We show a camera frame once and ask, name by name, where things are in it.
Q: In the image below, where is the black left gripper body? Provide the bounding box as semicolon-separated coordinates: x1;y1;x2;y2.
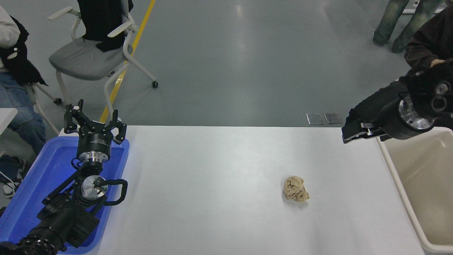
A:
76;121;114;156

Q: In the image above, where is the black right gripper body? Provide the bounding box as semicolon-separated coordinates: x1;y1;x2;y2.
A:
374;96;413;141

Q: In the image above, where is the seated person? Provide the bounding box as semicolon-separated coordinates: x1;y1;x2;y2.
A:
0;5;48;155

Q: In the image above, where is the grey white office chair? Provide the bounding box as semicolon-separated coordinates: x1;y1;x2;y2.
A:
47;0;159;123

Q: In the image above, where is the white side table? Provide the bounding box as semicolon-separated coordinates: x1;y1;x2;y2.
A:
0;107;18;134

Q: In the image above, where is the large pale bin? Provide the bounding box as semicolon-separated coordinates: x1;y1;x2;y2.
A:
376;127;453;255

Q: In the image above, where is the blue plastic tray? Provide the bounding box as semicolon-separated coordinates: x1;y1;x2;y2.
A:
0;136;130;255

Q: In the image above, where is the crumpled tan paper ball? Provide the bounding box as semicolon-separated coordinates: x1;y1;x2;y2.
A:
283;176;310;202

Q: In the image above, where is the person beside bin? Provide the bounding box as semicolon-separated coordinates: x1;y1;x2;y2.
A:
345;7;453;130

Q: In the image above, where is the dark sneaker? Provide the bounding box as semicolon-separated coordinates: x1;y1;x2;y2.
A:
0;154;28;199

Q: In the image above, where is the walking person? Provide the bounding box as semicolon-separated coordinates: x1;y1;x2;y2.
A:
372;0;443;54

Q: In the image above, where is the black jacket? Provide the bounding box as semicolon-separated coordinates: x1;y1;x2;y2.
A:
76;0;134;53

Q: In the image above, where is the white chair frame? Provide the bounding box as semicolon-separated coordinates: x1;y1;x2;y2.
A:
29;82;63;135

